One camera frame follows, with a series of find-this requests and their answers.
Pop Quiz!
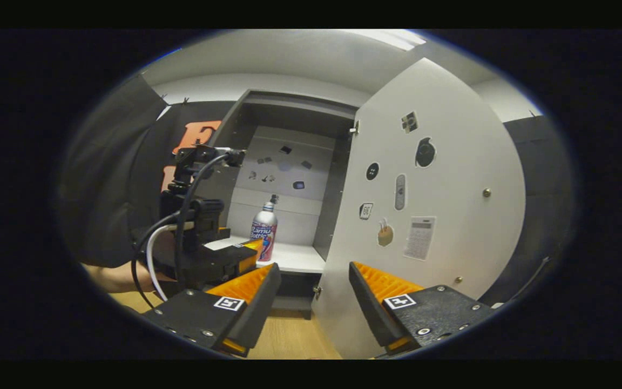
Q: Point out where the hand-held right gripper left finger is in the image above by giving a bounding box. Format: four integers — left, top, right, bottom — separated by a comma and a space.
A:
144, 263, 282, 357

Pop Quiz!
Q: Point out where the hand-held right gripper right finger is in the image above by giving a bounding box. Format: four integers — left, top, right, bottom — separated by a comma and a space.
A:
349, 262, 498, 354

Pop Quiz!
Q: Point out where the silver bottle with printed label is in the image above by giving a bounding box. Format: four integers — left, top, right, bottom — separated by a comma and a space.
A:
251, 194, 279, 263

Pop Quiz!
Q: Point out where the grey cabinet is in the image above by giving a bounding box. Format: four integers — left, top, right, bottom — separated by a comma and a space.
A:
203, 89, 372, 319

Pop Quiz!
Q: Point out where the white cabinet door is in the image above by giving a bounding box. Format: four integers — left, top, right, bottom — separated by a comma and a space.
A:
311, 57, 528, 360

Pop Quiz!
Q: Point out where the white cabinet shelf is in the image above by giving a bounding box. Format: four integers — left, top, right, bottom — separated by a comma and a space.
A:
225, 237, 327, 274

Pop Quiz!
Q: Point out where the black backdrop cloth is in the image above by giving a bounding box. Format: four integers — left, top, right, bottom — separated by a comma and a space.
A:
57, 73, 577, 310

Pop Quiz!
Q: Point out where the ceiling light strip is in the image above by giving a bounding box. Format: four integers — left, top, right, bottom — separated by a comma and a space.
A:
354, 30, 428, 52

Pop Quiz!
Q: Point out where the black cable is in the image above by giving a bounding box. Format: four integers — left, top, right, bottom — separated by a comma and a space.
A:
173, 153, 236, 287
130, 212, 182, 312

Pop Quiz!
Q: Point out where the white cable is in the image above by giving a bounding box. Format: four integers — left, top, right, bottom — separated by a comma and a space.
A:
146, 223, 195, 302

